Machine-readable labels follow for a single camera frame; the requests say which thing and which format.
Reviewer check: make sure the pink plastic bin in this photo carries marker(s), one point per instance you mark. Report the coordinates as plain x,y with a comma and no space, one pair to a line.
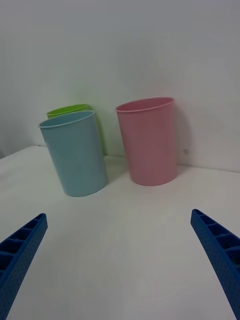
152,142

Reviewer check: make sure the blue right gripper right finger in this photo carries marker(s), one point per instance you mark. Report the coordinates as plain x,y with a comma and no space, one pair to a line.
220,255

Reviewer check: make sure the yellow-green plastic bin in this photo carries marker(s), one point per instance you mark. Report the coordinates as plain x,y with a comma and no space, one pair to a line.
98,130

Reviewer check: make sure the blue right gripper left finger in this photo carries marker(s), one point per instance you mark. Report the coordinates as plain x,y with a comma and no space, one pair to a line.
17,262

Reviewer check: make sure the pale blue plastic bin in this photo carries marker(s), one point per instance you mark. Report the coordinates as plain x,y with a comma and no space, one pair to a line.
75,155

